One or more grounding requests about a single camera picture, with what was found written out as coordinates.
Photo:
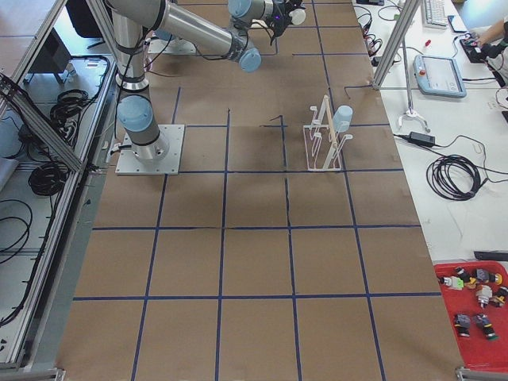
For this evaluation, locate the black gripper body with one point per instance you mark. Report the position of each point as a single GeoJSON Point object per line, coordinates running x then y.
{"type": "Point", "coordinates": [279, 16]}

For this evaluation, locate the light blue ikea cup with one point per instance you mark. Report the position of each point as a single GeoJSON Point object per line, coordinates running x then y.
{"type": "Point", "coordinates": [342, 118]}

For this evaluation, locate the white ikea cup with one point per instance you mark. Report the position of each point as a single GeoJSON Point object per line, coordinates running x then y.
{"type": "Point", "coordinates": [297, 16]}

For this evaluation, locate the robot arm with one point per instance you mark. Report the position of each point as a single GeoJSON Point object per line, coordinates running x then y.
{"type": "Point", "coordinates": [184, 33]}

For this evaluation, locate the white keyboard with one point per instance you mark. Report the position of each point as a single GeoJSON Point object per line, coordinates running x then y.
{"type": "Point", "coordinates": [433, 14]}

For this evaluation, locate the reacher grabber tool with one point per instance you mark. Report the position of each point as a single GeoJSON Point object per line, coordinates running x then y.
{"type": "Point", "coordinates": [410, 91]}

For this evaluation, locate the teach pendant tablet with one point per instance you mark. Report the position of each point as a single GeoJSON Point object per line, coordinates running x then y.
{"type": "Point", "coordinates": [439, 76]}

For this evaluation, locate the black power adapter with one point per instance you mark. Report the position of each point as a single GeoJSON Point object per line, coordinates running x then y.
{"type": "Point", "coordinates": [421, 139]}

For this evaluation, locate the red plastic tray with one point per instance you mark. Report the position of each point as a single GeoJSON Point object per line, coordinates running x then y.
{"type": "Point", "coordinates": [475, 295]}

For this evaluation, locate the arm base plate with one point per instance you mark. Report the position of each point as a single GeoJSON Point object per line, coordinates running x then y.
{"type": "Point", "coordinates": [175, 47]}
{"type": "Point", "coordinates": [161, 157]}

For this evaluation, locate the aluminium frame post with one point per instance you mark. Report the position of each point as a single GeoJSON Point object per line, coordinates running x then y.
{"type": "Point", "coordinates": [401, 27]}

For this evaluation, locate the white wire cup rack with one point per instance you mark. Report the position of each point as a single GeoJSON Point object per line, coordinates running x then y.
{"type": "Point", "coordinates": [323, 145]}

